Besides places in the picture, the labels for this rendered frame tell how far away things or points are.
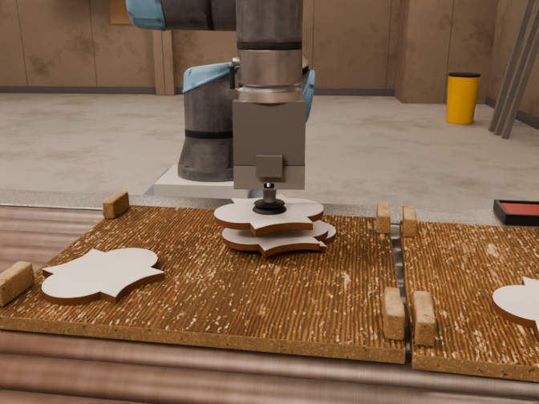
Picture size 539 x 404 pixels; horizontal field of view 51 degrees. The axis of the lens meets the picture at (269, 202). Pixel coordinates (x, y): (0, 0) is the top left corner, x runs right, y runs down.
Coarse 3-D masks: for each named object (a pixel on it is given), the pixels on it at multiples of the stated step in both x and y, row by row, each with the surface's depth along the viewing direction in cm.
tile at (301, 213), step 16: (224, 208) 71; (240, 208) 71; (288, 208) 71; (304, 208) 71; (320, 208) 71; (224, 224) 67; (240, 224) 67; (256, 224) 66; (272, 224) 66; (288, 224) 67; (304, 224) 67
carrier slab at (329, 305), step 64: (64, 256) 69; (192, 256) 69; (256, 256) 69; (320, 256) 69; (384, 256) 69; (0, 320) 56; (64, 320) 55; (128, 320) 55; (192, 320) 55; (256, 320) 55; (320, 320) 55
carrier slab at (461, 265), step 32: (448, 224) 80; (416, 256) 69; (448, 256) 69; (480, 256) 69; (512, 256) 69; (416, 288) 61; (448, 288) 61; (480, 288) 61; (448, 320) 55; (480, 320) 55; (416, 352) 49; (448, 352) 49; (480, 352) 49; (512, 352) 49
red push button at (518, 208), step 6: (504, 204) 90; (510, 204) 90; (516, 204) 90; (522, 204) 90; (528, 204) 90; (534, 204) 90; (510, 210) 88; (516, 210) 88; (522, 210) 88; (528, 210) 88; (534, 210) 88
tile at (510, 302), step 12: (504, 288) 59; (516, 288) 59; (528, 288) 59; (492, 300) 57; (504, 300) 56; (516, 300) 56; (528, 300) 56; (504, 312) 55; (516, 312) 54; (528, 312) 54; (528, 324) 53
